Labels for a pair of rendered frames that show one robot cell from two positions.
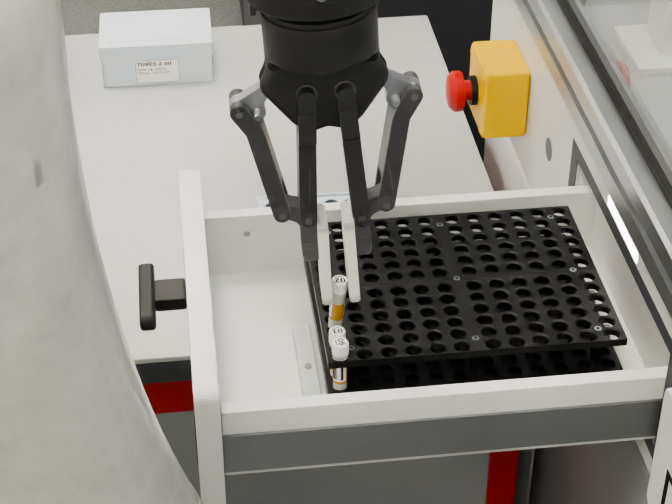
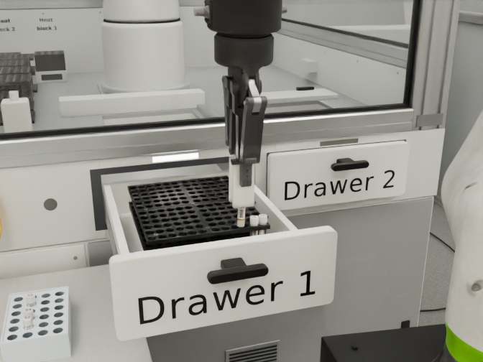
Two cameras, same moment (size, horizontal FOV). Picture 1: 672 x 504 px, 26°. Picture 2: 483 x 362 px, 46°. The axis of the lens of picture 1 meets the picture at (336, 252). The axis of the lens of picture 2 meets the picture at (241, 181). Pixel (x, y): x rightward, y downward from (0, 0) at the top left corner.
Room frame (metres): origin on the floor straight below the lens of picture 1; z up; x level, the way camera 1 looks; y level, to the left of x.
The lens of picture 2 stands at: (0.98, 0.73, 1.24)
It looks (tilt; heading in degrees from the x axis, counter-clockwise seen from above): 20 degrees down; 259
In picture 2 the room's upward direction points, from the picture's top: straight up
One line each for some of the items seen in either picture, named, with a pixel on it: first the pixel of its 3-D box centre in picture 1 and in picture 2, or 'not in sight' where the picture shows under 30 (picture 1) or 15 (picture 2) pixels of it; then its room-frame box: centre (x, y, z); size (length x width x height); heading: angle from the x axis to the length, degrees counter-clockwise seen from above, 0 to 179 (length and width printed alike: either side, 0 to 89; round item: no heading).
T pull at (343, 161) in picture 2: not in sight; (346, 163); (0.60, -0.22, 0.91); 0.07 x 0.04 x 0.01; 7
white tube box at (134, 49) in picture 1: (156, 47); not in sight; (1.50, 0.21, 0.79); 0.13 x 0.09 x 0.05; 96
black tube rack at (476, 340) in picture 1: (454, 310); (193, 222); (0.90, -0.09, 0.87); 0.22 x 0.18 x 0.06; 97
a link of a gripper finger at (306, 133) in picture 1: (306, 150); (246, 123); (0.84, 0.02, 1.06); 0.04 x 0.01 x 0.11; 5
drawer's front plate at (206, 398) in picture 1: (200, 325); (228, 281); (0.88, 0.10, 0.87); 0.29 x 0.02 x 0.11; 7
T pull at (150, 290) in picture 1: (163, 295); (235, 268); (0.88, 0.13, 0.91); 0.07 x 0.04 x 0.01; 7
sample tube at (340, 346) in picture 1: (340, 366); (262, 230); (0.81, 0.00, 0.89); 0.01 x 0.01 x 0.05
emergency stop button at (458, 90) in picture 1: (461, 90); not in sight; (1.24, -0.12, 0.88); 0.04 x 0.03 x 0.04; 7
